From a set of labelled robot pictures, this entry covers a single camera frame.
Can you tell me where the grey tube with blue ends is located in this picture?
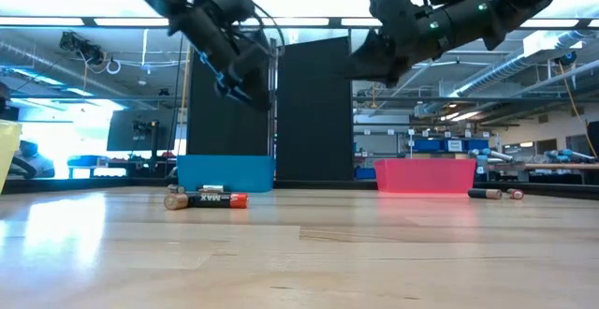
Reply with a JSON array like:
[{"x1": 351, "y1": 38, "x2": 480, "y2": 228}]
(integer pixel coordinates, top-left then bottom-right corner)
[
  {"x1": 545, "y1": 148, "x2": 596, "y2": 162},
  {"x1": 467, "y1": 147, "x2": 514, "y2": 163}
]

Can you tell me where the wooden workbench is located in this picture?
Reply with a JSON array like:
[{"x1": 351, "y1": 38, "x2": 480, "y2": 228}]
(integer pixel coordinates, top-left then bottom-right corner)
[{"x1": 486, "y1": 161, "x2": 599, "y2": 186}]

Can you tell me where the red plastic bin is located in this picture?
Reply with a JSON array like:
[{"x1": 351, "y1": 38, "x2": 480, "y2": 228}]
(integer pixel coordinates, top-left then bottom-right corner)
[{"x1": 373, "y1": 157, "x2": 477, "y2": 195}]

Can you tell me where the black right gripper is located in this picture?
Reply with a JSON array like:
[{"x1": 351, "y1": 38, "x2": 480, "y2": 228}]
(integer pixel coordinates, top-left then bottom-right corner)
[{"x1": 343, "y1": 0, "x2": 425, "y2": 88}]

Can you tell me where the silver ventilation duct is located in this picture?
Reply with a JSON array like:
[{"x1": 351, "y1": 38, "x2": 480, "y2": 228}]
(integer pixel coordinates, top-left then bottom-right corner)
[{"x1": 414, "y1": 30, "x2": 586, "y2": 118}]

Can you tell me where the blue plastic bin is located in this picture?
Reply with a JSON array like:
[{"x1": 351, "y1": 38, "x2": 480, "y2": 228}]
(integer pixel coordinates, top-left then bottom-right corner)
[{"x1": 176, "y1": 154, "x2": 276, "y2": 193}]

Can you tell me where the black ceiling-hung device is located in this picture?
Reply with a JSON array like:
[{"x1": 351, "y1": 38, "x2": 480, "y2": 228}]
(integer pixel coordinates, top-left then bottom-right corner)
[{"x1": 58, "y1": 31, "x2": 105, "y2": 66}]

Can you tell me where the black wall screen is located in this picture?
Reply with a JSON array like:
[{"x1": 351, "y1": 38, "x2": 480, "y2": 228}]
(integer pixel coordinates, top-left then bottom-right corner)
[{"x1": 106, "y1": 109, "x2": 178, "y2": 153}]

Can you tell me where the person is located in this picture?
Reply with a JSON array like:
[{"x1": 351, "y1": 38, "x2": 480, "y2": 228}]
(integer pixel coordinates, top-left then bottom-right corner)
[{"x1": 7, "y1": 139, "x2": 56, "y2": 180}]

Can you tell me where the black partition panel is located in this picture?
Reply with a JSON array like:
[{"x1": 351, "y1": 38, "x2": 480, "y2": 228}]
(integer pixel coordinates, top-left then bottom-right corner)
[
  {"x1": 275, "y1": 36, "x2": 355, "y2": 182},
  {"x1": 186, "y1": 49, "x2": 273, "y2": 156}
]

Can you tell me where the blue background table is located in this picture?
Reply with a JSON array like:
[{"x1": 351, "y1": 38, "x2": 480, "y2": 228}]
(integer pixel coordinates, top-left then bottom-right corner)
[{"x1": 66, "y1": 154, "x2": 102, "y2": 169}]

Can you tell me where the yellow plastic bin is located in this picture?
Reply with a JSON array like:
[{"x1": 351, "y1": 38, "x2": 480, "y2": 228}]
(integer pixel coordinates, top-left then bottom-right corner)
[{"x1": 0, "y1": 119, "x2": 23, "y2": 196}]

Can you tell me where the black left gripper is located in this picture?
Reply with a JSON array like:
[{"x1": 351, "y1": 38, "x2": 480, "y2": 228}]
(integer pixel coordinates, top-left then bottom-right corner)
[{"x1": 168, "y1": 2, "x2": 274, "y2": 112}]

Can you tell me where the black aluminium table frame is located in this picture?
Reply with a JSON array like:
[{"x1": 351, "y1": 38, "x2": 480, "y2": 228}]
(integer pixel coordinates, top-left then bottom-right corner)
[{"x1": 0, "y1": 177, "x2": 599, "y2": 202}]

